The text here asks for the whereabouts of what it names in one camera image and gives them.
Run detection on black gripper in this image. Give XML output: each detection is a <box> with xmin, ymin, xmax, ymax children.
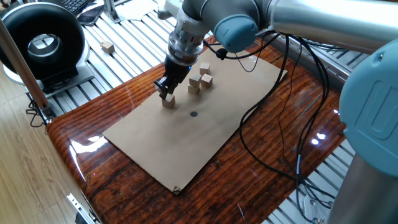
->
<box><xmin>154</xmin><ymin>55</ymin><xmax>192</xmax><ymax>101</ymax></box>

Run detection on brown cardboard sheet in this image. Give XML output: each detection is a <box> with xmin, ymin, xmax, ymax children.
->
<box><xmin>101</xmin><ymin>48</ymin><xmax>289</xmax><ymax>196</ymax></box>

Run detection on white paper sheet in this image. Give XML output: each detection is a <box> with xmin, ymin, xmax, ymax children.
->
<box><xmin>115</xmin><ymin>0</ymin><xmax>160</xmax><ymax>22</ymax></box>

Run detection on black phone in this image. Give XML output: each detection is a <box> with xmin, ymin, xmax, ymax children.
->
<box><xmin>76</xmin><ymin>4</ymin><xmax>106</xmax><ymax>27</ymax></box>

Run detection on black keyboard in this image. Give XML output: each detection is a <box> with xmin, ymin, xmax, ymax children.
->
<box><xmin>55</xmin><ymin>0</ymin><xmax>96</xmax><ymax>16</ymax></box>

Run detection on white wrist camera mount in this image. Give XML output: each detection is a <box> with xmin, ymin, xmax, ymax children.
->
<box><xmin>157</xmin><ymin>0</ymin><xmax>210</xmax><ymax>35</ymax></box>

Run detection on aluminium upright bracket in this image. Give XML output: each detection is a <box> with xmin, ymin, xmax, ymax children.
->
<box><xmin>102</xmin><ymin>0</ymin><xmax>123</xmax><ymax>24</ymax></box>

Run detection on black ring-shaped device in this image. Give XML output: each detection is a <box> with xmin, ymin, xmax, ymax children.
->
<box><xmin>0</xmin><ymin>1</ymin><xmax>96</xmax><ymax>98</ymax></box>

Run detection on tangled black cables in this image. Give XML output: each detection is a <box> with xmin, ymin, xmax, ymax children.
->
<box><xmin>25</xmin><ymin>98</ymin><xmax>48</xmax><ymax>129</ymax></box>

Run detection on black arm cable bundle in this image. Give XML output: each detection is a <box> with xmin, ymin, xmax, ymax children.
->
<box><xmin>202</xmin><ymin>30</ymin><xmax>337</xmax><ymax>222</ymax></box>

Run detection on brown frame post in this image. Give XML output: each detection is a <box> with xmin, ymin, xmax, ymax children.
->
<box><xmin>0</xmin><ymin>18</ymin><xmax>57</xmax><ymax>121</ymax></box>

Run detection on silver rail bracket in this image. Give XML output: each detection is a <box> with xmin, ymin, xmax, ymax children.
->
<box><xmin>65</xmin><ymin>192</ymin><xmax>103</xmax><ymax>224</ymax></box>

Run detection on black cables behind rail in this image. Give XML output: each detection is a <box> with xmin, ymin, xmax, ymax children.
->
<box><xmin>306</xmin><ymin>39</ymin><xmax>351</xmax><ymax>53</ymax></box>

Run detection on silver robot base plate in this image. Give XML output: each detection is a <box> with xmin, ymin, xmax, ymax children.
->
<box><xmin>303</xmin><ymin>194</ymin><xmax>334</xmax><ymax>224</ymax></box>

